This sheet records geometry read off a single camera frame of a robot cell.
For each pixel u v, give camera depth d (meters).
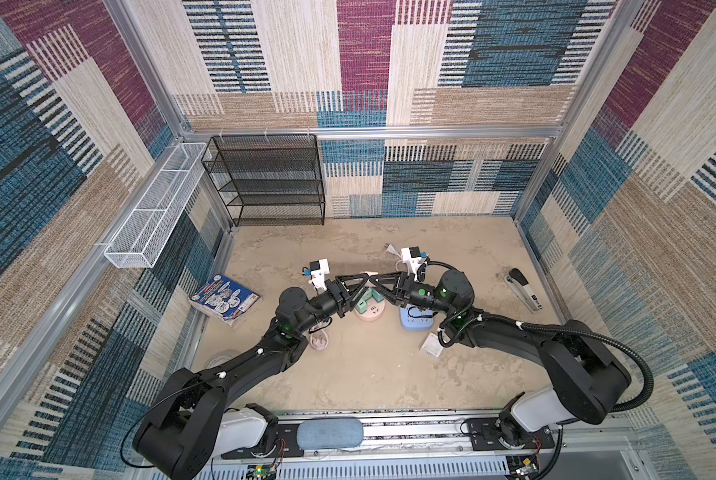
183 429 0.41
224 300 0.96
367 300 0.94
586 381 0.44
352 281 0.71
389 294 0.70
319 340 0.87
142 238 0.71
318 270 0.74
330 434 0.71
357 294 0.70
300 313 0.61
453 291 0.62
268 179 1.10
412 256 0.74
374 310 0.94
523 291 0.97
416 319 0.72
